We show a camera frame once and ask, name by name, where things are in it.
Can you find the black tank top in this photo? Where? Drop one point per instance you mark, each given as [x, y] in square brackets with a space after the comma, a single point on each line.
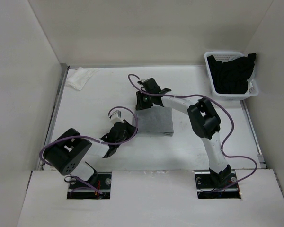
[232, 77]

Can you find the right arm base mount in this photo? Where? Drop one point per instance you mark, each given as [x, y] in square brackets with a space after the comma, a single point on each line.
[208, 189]

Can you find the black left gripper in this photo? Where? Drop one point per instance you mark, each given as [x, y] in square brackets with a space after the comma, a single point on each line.
[131, 129]

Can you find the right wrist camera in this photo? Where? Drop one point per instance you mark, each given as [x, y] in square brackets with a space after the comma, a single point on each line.
[142, 81]

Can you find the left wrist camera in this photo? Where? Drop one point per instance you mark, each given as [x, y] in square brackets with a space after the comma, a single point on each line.
[116, 116]

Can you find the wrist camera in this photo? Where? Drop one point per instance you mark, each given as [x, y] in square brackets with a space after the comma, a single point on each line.
[142, 81]
[116, 116]

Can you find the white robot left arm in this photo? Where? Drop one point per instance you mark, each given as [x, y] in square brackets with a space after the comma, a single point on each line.
[70, 154]

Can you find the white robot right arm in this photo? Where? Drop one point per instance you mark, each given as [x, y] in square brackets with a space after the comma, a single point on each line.
[205, 123]

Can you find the grey tank top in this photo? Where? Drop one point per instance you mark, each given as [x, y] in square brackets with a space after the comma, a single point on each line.
[155, 121]

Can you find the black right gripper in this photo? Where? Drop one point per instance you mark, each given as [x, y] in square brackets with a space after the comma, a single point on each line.
[140, 105]

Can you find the white plastic basket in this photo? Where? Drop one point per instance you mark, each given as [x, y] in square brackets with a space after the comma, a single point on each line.
[226, 56]

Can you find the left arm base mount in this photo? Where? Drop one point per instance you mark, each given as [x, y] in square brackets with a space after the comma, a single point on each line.
[77, 190]

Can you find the white folded cloth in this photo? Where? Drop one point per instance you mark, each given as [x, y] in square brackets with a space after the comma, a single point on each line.
[80, 77]

